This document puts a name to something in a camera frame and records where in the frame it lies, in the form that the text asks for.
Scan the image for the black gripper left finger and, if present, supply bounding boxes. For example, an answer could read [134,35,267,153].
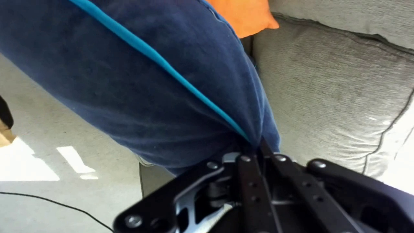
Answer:
[113,147,283,233]

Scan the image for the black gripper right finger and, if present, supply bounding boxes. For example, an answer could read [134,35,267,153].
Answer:
[259,145,414,233]

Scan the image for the navy pillow with teal piping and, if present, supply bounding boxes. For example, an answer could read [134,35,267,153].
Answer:
[0,0,283,177]

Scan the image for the orange pillow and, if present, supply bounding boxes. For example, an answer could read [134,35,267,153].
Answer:
[206,0,281,41]

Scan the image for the grey-brown fabric sofa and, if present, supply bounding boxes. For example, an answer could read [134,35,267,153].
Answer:
[138,0,414,196]

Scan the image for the wooden table with black legs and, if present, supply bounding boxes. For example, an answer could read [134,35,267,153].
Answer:
[0,95,19,148]

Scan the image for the black floor cable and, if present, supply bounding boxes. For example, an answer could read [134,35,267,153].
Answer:
[0,191,116,233]

